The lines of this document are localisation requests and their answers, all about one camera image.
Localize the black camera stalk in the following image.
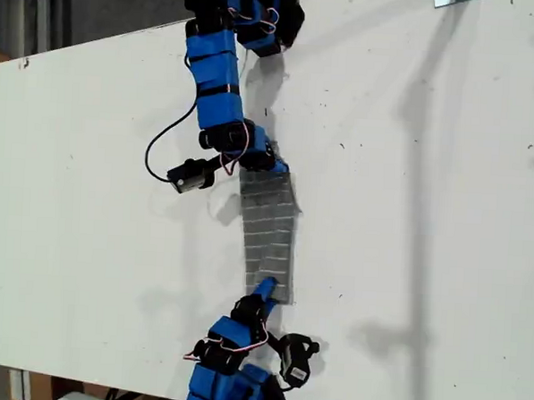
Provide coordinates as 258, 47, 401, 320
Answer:
203, 153, 225, 181

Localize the grey vertical beam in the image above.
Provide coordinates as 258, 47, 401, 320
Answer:
32, 0, 53, 58

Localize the white table leg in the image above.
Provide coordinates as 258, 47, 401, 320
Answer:
7, 368, 33, 400

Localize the black camera box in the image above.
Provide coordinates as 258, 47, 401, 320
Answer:
165, 157, 216, 196
278, 332, 323, 388

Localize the grey striped square towel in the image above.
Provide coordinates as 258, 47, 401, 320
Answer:
232, 169, 308, 307

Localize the black camera cable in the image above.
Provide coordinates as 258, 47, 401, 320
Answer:
142, 52, 202, 183

